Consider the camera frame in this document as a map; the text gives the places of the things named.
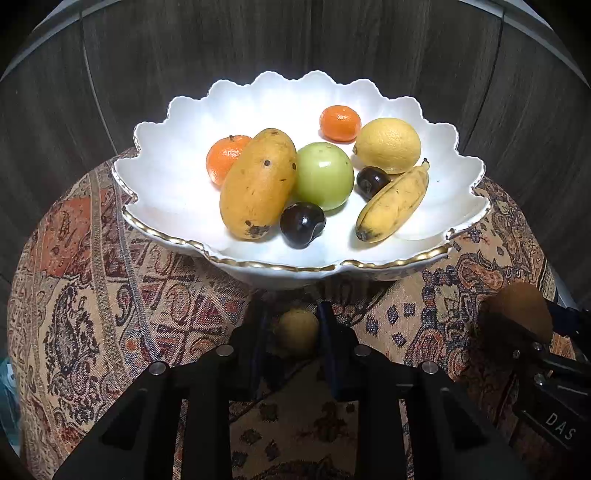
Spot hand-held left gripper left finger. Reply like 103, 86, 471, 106
53, 298, 273, 480

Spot yellow banana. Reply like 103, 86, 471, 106
355, 158, 430, 243

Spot round green fruit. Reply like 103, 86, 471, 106
292, 141, 355, 212

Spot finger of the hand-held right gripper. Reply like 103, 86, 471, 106
549, 304, 591, 366
470, 314, 553, 403

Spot dark purple plum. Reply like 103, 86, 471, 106
280, 202, 327, 250
356, 166, 391, 201

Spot brown kiwi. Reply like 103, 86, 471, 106
478, 282, 554, 344

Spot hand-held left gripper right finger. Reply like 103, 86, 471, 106
316, 301, 532, 480

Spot pale blue plastic bag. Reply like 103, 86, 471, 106
0, 357, 21, 439

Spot dark wood cabinet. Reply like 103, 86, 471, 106
0, 0, 591, 296

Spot yellow lemon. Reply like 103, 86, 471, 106
353, 117, 422, 175

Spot white scalloped bowl gold rim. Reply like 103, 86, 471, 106
112, 70, 491, 291

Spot small round tan fruit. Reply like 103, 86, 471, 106
274, 309, 320, 358

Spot yellow mango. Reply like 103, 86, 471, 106
219, 128, 298, 241

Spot orange tangerine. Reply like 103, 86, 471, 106
206, 135, 254, 186
320, 105, 362, 143

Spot paisley patterned tablecloth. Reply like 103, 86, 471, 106
7, 148, 578, 480

